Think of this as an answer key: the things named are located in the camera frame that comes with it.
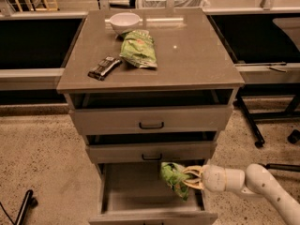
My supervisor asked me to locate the top grey drawer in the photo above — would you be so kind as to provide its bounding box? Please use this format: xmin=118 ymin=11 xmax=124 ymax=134
xmin=70 ymin=89 xmax=233 ymax=135

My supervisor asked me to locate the white ceramic bowl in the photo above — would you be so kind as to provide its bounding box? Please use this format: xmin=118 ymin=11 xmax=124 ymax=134
xmin=109 ymin=12 xmax=140 ymax=35

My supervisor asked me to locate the black caster wheel right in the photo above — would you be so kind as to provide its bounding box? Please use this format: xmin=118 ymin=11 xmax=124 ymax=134
xmin=288 ymin=129 xmax=300 ymax=144

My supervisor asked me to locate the middle grey drawer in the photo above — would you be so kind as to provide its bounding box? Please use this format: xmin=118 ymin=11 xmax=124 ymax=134
xmin=86 ymin=131 xmax=217 ymax=163

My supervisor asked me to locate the white wire basket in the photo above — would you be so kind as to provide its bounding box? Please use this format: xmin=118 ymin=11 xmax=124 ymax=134
xmin=137 ymin=0 xmax=210 ymax=8

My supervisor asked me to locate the grey drawer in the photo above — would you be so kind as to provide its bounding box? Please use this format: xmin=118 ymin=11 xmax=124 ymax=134
xmin=70 ymin=89 xmax=233 ymax=135
xmin=86 ymin=131 xmax=217 ymax=163
xmin=89 ymin=161 xmax=218 ymax=225

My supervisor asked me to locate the black chair leg caster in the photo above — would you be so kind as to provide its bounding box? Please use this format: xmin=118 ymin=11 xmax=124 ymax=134
xmin=262 ymin=163 xmax=300 ymax=173

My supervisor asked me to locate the black table leg frame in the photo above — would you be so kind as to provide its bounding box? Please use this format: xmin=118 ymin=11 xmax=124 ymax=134
xmin=236 ymin=93 xmax=300 ymax=148

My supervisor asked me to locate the black top drawer handle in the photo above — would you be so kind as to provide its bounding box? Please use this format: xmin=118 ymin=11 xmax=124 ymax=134
xmin=139 ymin=122 xmax=164 ymax=129

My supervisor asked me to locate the bottom grey drawer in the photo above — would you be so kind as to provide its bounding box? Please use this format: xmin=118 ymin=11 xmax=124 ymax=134
xmin=89 ymin=161 xmax=218 ymax=225

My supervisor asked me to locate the dark snack bar wrapper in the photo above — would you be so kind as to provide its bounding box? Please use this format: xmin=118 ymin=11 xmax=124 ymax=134
xmin=88 ymin=56 xmax=122 ymax=81

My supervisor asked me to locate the black stand leg left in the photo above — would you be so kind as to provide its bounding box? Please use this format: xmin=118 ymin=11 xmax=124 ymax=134
xmin=0 ymin=189 xmax=38 ymax=225

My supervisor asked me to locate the black drawer handle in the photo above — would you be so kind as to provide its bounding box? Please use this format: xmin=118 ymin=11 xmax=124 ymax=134
xmin=141 ymin=154 xmax=163 ymax=161
xmin=139 ymin=122 xmax=164 ymax=129

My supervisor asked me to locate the grey drawer cabinet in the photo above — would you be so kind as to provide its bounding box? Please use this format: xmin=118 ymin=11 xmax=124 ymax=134
xmin=56 ymin=7 xmax=246 ymax=225

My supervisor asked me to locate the green chip bag on counter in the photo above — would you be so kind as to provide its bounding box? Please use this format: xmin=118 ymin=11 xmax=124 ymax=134
xmin=120 ymin=29 xmax=158 ymax=68

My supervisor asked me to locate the green rice chip bag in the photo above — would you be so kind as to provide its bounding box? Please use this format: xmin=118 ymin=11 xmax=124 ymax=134
xmin=160 ymin=162 xmax=192 ymax=201

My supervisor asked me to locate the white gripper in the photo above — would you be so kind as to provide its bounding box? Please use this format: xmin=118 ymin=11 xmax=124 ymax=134
xmin=182 ymin=165 xmax=226 ymax=192

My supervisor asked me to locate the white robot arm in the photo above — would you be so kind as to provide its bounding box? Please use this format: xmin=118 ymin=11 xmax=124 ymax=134
xmin=183 ymin=164 xmax=300 ymax=225

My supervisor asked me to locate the black middle drawer handle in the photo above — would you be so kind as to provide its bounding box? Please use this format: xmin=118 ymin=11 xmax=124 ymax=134
xmin=141 ymin=154 xmax=163 ymax=161

